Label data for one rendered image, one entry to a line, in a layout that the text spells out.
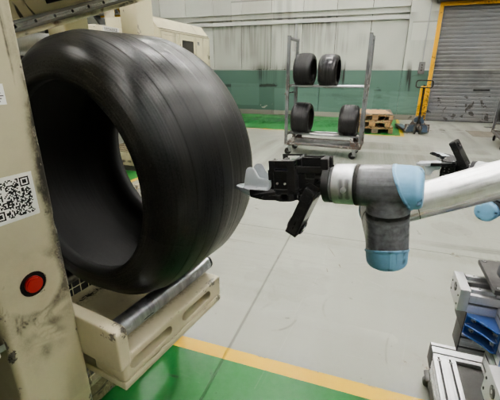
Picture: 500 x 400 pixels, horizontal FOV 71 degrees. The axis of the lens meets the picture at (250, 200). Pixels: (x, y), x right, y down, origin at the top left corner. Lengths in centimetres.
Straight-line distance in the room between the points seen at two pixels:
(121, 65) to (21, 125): 19
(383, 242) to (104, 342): 56
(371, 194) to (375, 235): 8
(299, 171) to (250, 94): 1175
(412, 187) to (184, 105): 42
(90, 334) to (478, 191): 81
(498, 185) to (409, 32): 1101
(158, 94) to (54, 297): 42
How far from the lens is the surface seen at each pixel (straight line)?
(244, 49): 1253
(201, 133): 67
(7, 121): 66
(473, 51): 1197
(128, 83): 67
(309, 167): 67
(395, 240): 66
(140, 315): 84
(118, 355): 78
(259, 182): 71
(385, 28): 1181
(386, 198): 63
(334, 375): 198
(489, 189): 80
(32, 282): 73
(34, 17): 117
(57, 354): 84
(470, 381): 187
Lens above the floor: 141
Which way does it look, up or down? 20 degrees down
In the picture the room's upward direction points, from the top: straight up
